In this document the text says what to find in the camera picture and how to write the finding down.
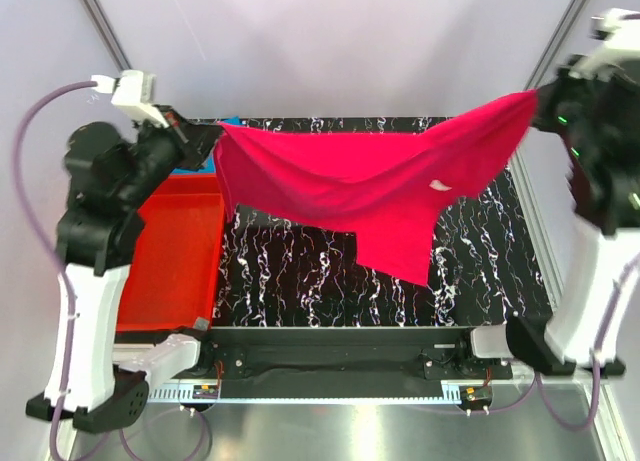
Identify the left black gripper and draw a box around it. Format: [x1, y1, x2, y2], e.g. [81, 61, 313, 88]
[116, 103, 224, 208]

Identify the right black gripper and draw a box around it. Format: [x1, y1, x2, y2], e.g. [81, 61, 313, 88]
[529, 53, 617, 167]

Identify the pink t shirt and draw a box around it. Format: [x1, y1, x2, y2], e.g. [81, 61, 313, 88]
[216, 91, 537, 286]

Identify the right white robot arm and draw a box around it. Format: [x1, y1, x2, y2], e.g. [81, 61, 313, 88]
[453, 55, 639, 378]

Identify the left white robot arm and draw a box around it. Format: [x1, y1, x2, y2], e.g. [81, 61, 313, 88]
[26, 106, 223, 434]

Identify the red plastic bin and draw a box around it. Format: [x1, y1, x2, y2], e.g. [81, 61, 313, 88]
[116, 174, 225, 332]

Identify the right aluminium frame post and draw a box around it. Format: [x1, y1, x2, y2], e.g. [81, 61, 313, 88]
[524, 0, 590, 90]

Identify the aluminium frame post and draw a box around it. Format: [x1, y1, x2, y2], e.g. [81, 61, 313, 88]
[79, 0, 132, 71]
[524, 0, 590, 90]

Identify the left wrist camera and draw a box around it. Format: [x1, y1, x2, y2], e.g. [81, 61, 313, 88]
[90, 69, 169, 128]

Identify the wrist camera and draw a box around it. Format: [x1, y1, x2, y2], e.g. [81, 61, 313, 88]
[570, 8, 639, 79]
[90, 69, 169, 128]

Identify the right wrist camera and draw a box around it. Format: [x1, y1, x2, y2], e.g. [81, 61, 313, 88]
[570, 8, 639, 79]

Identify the left aluminium frame post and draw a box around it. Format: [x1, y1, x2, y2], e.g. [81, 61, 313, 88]
[79, 0, 132, 71]

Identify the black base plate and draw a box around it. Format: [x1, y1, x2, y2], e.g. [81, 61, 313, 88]
[112, 325, 571, 400]

